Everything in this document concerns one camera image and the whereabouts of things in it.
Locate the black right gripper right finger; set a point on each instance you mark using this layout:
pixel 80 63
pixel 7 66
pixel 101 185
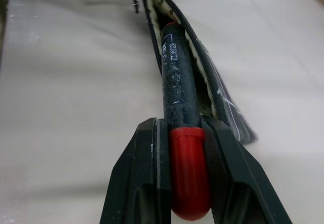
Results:
pixel 235 173

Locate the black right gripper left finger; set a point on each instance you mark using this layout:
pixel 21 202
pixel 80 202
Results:
pixel 136 173

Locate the black marker with red cap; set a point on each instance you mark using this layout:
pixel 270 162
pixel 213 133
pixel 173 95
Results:
pixel 179 92

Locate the black grid zipper pouch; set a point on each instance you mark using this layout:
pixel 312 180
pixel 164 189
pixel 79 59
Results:
pixel 202 64

